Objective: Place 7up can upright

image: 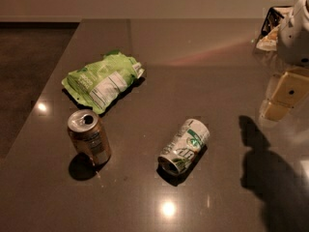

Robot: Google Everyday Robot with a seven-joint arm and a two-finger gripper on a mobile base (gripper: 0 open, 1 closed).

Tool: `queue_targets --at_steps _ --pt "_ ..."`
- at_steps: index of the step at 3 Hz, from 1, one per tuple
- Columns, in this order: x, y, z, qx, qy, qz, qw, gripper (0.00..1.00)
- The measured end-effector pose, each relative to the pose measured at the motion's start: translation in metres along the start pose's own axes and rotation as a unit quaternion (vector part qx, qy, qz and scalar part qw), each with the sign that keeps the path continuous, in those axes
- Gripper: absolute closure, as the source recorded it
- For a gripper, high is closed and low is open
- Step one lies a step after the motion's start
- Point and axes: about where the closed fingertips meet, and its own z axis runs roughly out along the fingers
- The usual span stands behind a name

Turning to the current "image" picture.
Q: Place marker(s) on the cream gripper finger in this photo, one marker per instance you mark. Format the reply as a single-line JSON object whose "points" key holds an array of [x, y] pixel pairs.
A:
{"points": [[284, 92]]}

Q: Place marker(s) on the white green 7up can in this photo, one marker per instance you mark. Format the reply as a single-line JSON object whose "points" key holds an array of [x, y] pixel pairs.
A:
{"points": [[177, 156]]}

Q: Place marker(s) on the brown soda can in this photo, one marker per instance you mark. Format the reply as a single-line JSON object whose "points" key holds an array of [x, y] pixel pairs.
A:
{"points": [[88, 136]]}

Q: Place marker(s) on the crumpled white wrapper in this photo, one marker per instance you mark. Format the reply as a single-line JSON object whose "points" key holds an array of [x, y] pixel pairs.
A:
{"points": [[269, 41]]}

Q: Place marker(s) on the green chip bag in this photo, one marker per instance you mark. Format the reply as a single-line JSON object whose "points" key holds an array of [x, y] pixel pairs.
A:
{"points": [[98, 84]]}

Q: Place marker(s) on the black wire basket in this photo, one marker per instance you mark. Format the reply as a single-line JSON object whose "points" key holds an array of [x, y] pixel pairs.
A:
{"points": [[274, 17]]}

